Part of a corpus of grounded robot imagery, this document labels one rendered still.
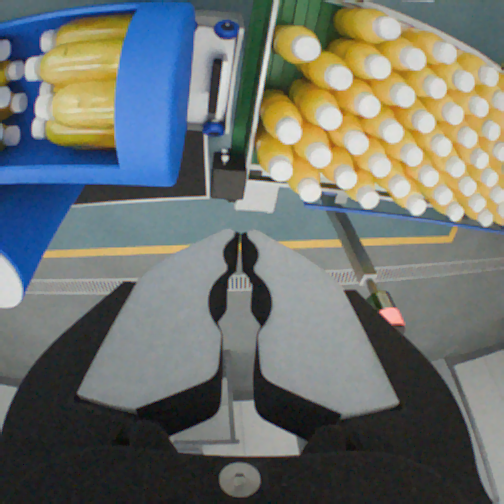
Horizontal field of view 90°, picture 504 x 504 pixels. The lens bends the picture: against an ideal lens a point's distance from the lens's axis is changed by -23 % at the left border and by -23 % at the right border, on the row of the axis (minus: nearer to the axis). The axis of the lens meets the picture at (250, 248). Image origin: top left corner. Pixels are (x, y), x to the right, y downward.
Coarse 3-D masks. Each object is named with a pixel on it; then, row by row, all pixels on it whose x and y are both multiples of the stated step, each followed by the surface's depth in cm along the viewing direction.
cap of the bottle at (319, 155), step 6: (318, 144) 52; (312, 150) 52; (318, 150) 51; (324, 150) 51; (312, 156) 52; (318, 156) 52; (324, 156) 52; (330, 156) 52; (312, 162) 53; (318, 162) 53; (324, 162) 53
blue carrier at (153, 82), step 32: (0, 32) 33; (32, 32) 37; (128, 32) 29; (160, 32) 29; (192, 32) 41; (128, 64) 29; (160, 64) 30; (192, 64) 51; (32, 96) 50; (128, 96) 30; (160, 96) 31; (128, 128) 33; (160, 128) 33; (0, 160) 48; (32, 160) 49; (64, 160) 50; (96, 160) 51; (128, 160) 36; (160, 160) 37
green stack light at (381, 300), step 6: (372, 294) 66; (378, 294) 65; (384, 294) 65; (372, 300) 65; (378, 300) 64; (384, 300) 64; (390, 300) 64; (378, 306) 63; (384, 306) 63; (390, 306) 62
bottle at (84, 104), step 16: (96, 80) 36; (112, 80) 36; (64, 96) 34; (80, 96) 34; (96, 96) 34; (112, 96) 35; (48, 112) 35; (64, 112) 35; (80, 112) 35; (96, 112) 35; (112, 112) 36; (80, 128) 38
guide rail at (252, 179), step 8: (248, 176) 68; (256, 176) 69; (264, 176) 69; (264, 184) 68; (272, 184) 68; (280, 184) 68; (320, 184) 71; (328, 184) 71; (336, 184) 72; (336, 192) 71; (344, 192) 71; (376, 192) 73; (384, 192) 74; (392, 200) 73; (424, 200) 76
